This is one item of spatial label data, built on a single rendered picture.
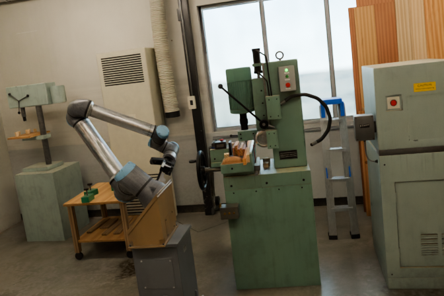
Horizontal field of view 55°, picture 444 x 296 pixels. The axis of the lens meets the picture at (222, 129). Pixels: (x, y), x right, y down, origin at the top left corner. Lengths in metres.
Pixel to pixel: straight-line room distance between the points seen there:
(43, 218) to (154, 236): 2.34
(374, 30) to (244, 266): 2.40
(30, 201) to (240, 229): 2.50
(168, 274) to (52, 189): 2.19
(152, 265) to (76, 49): 2.89
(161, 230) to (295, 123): 1.11
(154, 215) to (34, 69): 3.08
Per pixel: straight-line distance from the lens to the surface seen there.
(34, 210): 4.79
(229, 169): 2.80
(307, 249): 3.04
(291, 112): 2.89
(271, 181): 2.87
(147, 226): 2.57
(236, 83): 2.90
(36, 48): 5.20
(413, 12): 4.33
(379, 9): 4.28
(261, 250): 3.03
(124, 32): 4.71
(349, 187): 3.74
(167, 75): 4.35
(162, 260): 2.68
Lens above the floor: 1.53
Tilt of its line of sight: 8 degrees down
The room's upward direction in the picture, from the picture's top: 7 degrees counter-clockwise
